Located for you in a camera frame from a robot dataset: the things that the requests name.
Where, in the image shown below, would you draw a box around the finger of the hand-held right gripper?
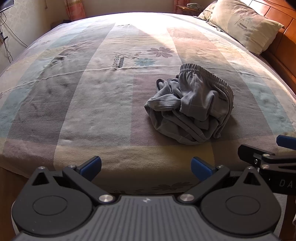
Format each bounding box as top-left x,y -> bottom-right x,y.
276,135 -> 296,149
238,144 -> 296,171

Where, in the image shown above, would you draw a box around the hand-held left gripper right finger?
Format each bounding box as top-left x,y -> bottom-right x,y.
178,157 -> 262,205

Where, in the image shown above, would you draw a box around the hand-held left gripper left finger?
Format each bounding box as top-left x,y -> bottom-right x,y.
31,156 -> 115,205

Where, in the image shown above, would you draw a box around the grey printed pants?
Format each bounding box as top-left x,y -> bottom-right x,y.
144,63 -> 234,145

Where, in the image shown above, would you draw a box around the wooden headboard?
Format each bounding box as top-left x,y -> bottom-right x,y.
261,0 -> 296,93

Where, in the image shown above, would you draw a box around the beige printed pillow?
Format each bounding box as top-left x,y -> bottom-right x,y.
207,0 -> 285,55

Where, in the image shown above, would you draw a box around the crumpled beige pillow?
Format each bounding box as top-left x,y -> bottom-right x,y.
198,2 -> 219,21

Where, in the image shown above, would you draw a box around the wooden bedside shelf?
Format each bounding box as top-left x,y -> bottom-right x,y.
179,5 -> 204,16

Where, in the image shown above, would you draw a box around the wall power strip with cables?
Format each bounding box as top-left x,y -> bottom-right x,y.
0,10 -> 29,63

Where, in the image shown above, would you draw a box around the wall-mounted television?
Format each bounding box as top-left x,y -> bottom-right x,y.
0,0 -> 15,13

